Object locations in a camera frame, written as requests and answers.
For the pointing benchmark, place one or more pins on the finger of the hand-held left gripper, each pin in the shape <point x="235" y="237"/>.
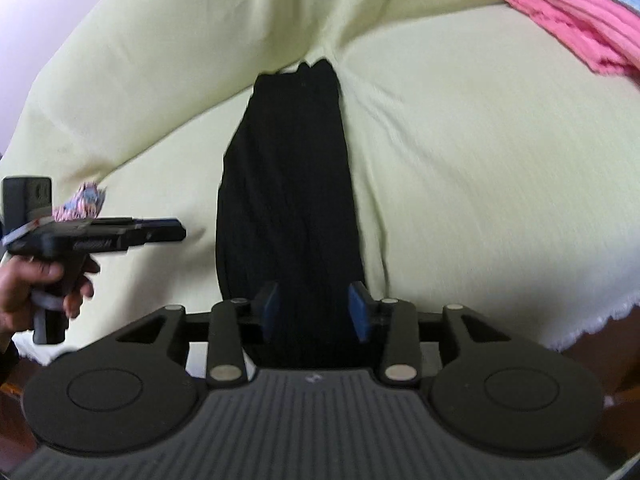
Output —
<point x="162" y="231"/>

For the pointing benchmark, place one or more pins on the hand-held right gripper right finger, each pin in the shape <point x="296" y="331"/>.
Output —
<point x="360" y="310"/>

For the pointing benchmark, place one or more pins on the pink patterned garment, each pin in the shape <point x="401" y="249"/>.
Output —
<point x="80" y="202"/>

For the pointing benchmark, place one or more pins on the green covered sofa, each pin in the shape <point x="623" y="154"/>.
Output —
<point x="450" y="160"/>

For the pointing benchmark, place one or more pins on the person's left hand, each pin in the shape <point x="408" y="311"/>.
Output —
<point x="20" y="280"/>

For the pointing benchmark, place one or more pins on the pink folded blanket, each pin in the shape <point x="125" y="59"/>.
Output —
<point x="565" y="15"/>

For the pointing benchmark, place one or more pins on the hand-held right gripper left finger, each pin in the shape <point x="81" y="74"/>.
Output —
<point x="270" y="310"/>

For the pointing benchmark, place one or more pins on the black pants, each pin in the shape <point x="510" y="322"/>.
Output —
<point x="290" y="185"/>

